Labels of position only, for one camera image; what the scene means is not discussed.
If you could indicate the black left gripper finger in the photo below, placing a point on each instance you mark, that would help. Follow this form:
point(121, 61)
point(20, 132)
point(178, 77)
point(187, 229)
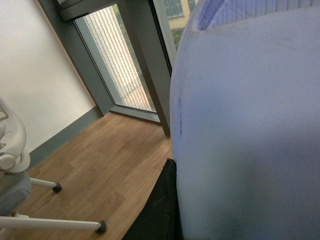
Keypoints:
point(160, 217)

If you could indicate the light blue slipper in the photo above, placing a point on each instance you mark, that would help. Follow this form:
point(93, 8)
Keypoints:
point(245, 120)

